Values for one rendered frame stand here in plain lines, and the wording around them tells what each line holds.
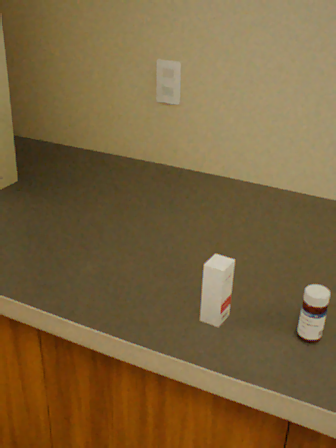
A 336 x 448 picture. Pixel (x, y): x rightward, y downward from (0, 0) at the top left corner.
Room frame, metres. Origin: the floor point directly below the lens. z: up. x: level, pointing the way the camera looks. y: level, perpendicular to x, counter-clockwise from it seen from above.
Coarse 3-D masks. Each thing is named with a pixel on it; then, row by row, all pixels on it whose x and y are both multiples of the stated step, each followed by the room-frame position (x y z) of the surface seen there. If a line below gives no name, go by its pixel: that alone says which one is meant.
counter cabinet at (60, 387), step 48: (0, 336) 0.79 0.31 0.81; (48, 336) 0.74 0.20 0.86; (0, 384) 0.80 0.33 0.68; (48, 384) 0.75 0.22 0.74; (96, 384) 0.70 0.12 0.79; (144, 384) 0.66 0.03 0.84; (0, 432) 0.81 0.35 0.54; (48, 432) 0.75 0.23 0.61; (96, 432) 0.70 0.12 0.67; (144, 432) 0.66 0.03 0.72; (192, 432) 0.62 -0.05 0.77; (240, 432) 0.59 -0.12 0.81; (288, 432) 0.57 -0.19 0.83
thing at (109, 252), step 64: (0, 192) 1.17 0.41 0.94; (64, 192) 1.18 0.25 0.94; (128, 192) 1.19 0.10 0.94; (192, 192) 1.21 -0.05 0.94; (256, 192) 1.22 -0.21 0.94; (0, 256) 0.88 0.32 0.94; (64, 256) 0.88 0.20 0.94; (128, 256) 0.89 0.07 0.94; (192, 256) 0.90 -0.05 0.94; (256, 256) 0.91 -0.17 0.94; (320, 256) 0.91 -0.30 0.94; (64, 320) 0.69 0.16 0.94; (128, 320) 0.69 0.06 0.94; (192, 320) 0.70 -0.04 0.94; (256, 320) 0.70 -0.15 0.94; (192, 384) 0.59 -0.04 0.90; (256, 384) 0.55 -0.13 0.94; (320, 384) 0.56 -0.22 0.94
